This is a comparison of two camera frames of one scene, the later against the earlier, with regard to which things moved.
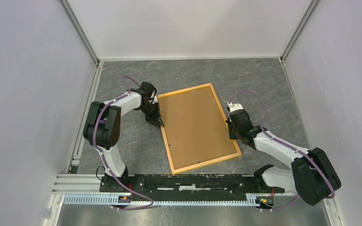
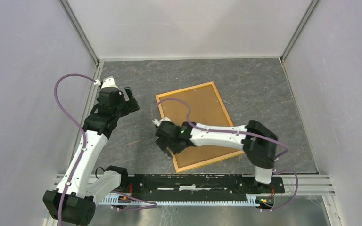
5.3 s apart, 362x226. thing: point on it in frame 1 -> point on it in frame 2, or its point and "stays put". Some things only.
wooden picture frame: x=195 y=130 stays put
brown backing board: x=195 y=129 stays put
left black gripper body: x=152 y=111 -> x=125 y=107
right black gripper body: x=234 y=132 -> x=163 y=144
